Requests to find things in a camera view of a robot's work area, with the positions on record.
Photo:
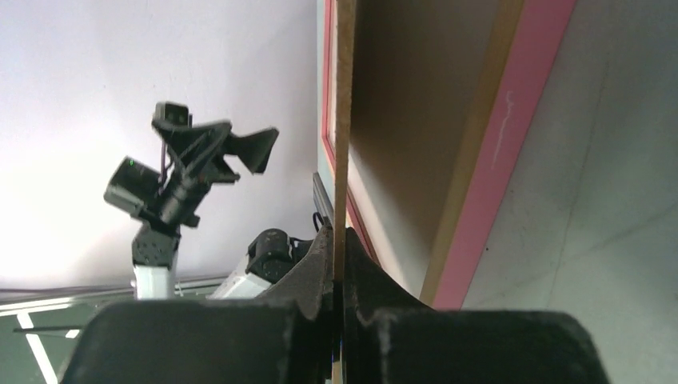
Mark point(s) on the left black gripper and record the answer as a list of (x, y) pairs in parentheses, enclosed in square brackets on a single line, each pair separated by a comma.
[(198, 162)]

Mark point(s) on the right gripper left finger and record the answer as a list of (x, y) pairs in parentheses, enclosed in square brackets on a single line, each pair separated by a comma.
[(284, 335)]

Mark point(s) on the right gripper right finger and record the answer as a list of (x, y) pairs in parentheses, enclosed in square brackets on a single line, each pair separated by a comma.
[(392, 337)]

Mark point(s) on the landscape photo print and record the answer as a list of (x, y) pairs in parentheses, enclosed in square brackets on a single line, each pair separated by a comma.
[(398, 181)]

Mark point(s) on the orange wooden picture frame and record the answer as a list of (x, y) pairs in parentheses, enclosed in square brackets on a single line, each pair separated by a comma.
[(525, 38)]

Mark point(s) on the brown backing board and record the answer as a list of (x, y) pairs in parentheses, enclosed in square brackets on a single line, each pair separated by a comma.
[(421, 53)]

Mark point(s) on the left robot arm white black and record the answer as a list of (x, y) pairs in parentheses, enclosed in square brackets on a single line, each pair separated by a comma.
[(135, 189)]

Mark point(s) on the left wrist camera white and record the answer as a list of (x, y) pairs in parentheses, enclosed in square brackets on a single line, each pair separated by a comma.
[(175, 113)]

